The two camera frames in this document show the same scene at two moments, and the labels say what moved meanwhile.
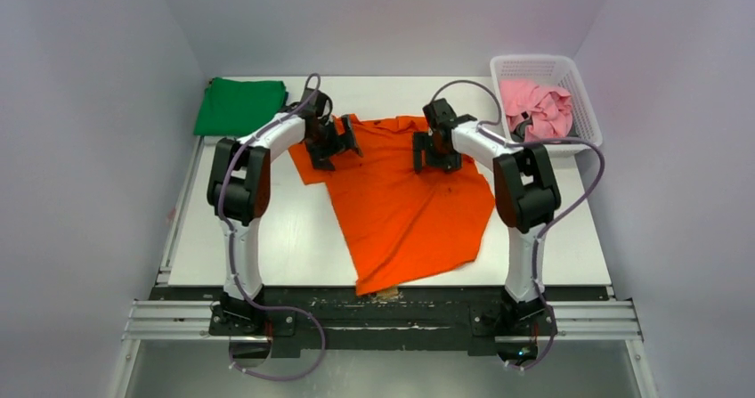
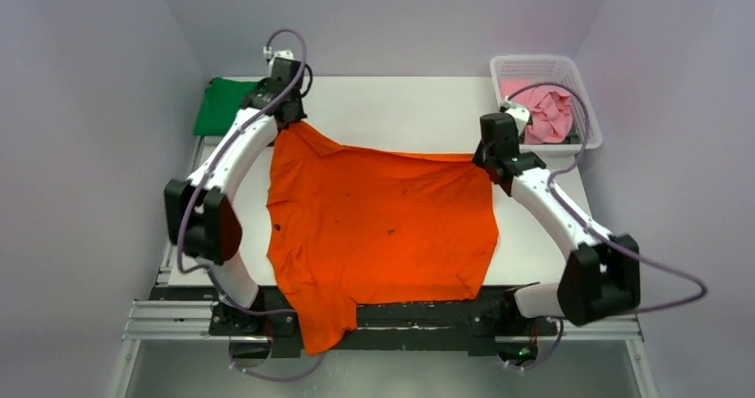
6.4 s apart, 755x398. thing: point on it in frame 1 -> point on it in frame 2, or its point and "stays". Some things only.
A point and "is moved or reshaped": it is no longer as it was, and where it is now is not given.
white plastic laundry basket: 559,71 stays
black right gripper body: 436,158 -> 487,154
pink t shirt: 550,110 stays
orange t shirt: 401,226 is moved or reshaped
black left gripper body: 324,142 -> 263,87
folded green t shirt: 229,104 stays
